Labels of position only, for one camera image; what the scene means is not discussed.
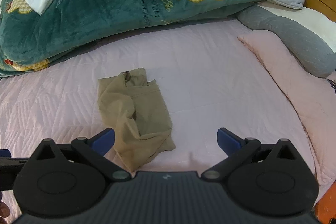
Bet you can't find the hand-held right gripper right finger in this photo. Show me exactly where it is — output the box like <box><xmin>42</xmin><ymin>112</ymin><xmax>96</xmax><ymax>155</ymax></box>
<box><xmin>201</xmin><ymin>128</ymin><xmax>302</xmax><ymax>183</ymax></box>

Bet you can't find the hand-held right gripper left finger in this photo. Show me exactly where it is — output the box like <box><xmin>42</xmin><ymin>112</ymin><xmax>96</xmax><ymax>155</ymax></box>
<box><xmin>34</xmin><ymin>128</ymin><xmax>132</xmax><ymax>183</ymax></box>

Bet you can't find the olive t-shirt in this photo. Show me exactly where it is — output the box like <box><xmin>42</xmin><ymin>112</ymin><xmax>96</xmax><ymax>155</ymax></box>
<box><xmin>98</xmin><ymin>67</ymin><xmax>176</xmax><ymax>172</ymax></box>

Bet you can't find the person's left hand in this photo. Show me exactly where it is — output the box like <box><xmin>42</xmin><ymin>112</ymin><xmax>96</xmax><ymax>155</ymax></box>
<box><xmin>0</xmin><ymin>191</ymin><xmax>11</xmax><ymax>217</ymax></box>

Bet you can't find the pink quilted bed sheet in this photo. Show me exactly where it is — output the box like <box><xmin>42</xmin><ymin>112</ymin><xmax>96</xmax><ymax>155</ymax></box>
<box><xmin>0</xmin><ymin>18</ymin><xmax>324</xmax><ymax>224</ymax></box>

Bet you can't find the pink quilted pillow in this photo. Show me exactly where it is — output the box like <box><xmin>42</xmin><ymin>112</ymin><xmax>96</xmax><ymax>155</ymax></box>
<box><xmin>238</xmin><ymin>30</ymin><xmax>336</xmax><ymax>186</ymax></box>

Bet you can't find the grey pillow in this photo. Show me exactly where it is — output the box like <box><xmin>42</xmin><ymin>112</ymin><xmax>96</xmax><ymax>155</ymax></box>
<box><xmin>238</xmin><ymin>6</ymin><xmax>336</xmax><ymax>79</ymax></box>

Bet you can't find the green printed fleece blanket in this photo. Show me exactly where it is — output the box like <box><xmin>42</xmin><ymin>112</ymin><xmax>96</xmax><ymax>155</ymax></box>
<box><xmin>0</xmin><ymin>0</ymin><xmax>265</xmax><ymax>78</ymax></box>

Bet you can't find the white pillow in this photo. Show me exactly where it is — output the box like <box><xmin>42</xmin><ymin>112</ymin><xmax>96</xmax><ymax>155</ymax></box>
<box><xmin>259</xmin><ymin>1</ymin><xmax>336</xmax><ymax>53</ymax></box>

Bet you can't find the black cable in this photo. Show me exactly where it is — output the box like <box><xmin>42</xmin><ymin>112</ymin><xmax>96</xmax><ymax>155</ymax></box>
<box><xmin>327</xmin><ymin>77</ymin><xmax>336</xmax><ymax>95</ymax></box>

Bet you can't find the orange wooden bed rail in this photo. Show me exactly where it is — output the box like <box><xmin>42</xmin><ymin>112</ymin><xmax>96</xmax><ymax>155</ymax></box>
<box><xmin>314</xmin><ymin>187</ymin><xmax>336</xmax><ymax>224</ymax></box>

